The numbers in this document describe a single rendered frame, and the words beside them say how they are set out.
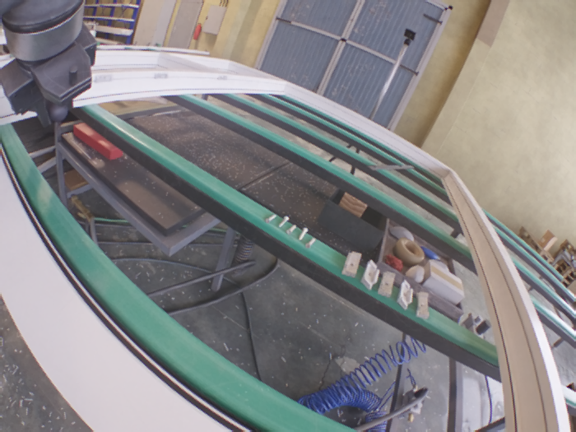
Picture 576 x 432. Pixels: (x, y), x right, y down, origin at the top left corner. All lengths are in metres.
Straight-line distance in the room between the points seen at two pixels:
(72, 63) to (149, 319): 0.26
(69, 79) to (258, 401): 0.33
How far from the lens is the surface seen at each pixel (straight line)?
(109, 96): 0.72
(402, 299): 0.36
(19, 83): 0.36
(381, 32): 6.78
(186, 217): 0.77
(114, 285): 0.26
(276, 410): 0.22
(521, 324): 0.51
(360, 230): 0.93
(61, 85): 0.30
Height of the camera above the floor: 1.07
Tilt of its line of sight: 32 degrees down
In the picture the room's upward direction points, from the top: 25 degrees clockwise
